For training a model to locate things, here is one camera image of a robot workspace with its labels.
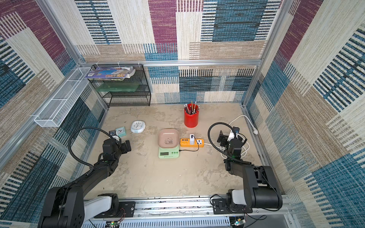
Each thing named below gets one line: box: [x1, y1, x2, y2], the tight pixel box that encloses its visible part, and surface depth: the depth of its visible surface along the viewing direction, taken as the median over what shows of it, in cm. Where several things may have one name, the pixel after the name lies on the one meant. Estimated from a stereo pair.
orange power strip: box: [179, 138, 205, 148], surface depth 98 cm
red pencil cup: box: [184, 103, 200, 128], surface depth 105 cm
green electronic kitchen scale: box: [158, 144, 180, 159], surface depth 93 cm
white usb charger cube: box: [189, 133, 195, 145], surface depth 93 cm
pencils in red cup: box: [183, 100, 201, 115], surface depth 101 cm
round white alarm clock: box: [130, 119, 146, 134], surface depth 107 cm
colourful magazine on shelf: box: [85, 66, 136, 81], surface depth 83 cm
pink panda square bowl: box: [157, 128, 180, 149], surface depth 98 cm
